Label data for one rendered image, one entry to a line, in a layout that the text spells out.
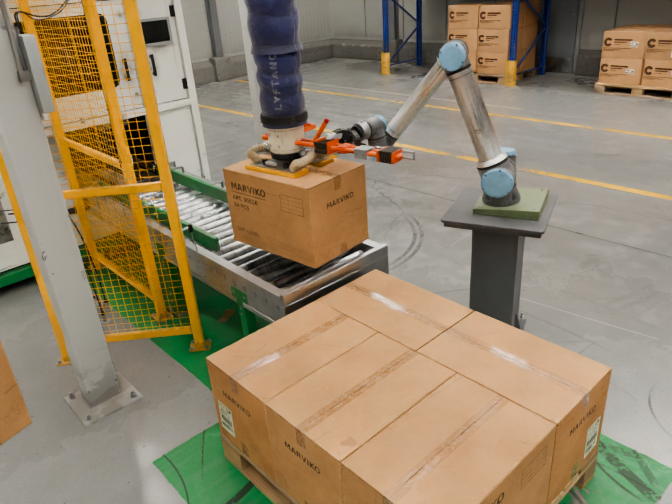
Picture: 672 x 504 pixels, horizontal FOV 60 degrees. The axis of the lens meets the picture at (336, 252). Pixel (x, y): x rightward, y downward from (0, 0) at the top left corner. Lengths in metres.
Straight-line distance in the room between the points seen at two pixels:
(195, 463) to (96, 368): 0.74
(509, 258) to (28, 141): 2.29
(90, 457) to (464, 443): 1.75
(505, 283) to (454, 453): 1.43
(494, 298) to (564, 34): 8.39
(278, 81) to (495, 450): 1.76
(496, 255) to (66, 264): 2.09
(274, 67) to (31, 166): 1.10
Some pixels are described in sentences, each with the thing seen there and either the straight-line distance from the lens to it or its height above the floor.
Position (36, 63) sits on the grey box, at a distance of 2.65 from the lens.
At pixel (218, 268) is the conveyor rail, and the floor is 0.56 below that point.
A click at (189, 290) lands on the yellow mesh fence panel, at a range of 3.28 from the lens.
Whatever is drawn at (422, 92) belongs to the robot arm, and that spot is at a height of 1.35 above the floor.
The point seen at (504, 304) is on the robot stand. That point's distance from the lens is 3.25.
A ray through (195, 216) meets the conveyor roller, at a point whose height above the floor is 0.55.
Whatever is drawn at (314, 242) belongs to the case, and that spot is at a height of 0.80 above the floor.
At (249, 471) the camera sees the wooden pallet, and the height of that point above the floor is 0.02.
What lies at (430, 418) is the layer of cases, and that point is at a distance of 2.05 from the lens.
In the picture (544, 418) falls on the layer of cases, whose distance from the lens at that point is 2.11.
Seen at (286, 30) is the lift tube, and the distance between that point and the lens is 2.68.
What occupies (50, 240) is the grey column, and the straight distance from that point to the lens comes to 2.83.
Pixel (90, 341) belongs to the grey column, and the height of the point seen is 0.38.
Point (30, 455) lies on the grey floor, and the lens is 3.16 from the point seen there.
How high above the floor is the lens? 1.92
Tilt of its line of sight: 26 degrees down
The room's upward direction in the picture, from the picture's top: 4 degrees counter-clockwise
